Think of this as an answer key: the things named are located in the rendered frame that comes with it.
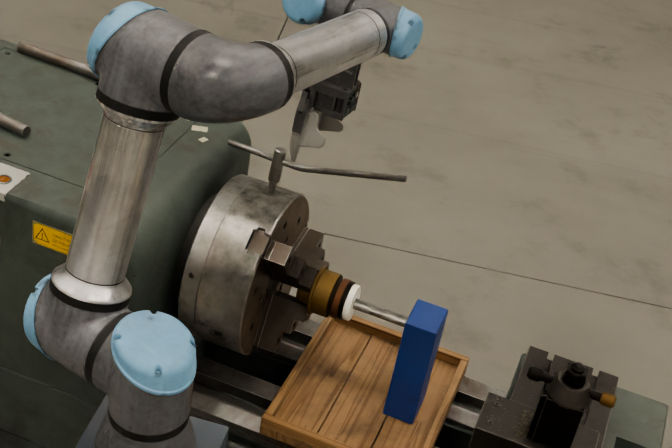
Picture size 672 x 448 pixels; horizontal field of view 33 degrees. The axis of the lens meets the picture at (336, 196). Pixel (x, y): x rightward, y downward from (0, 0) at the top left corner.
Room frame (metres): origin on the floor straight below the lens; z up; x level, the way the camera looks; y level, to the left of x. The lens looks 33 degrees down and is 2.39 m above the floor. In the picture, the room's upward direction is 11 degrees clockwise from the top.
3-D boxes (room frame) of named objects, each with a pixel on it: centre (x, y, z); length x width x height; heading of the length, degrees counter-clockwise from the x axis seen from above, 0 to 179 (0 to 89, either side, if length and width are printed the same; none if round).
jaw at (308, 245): (1.78, 0.03, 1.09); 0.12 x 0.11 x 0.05; 166
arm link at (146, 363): (1.19, 0.21, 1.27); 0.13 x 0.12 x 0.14; 62
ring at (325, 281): (1.67, -0.01, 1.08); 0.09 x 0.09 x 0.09; 76
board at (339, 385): (1.64, -0.13, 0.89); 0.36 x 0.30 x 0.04; 166
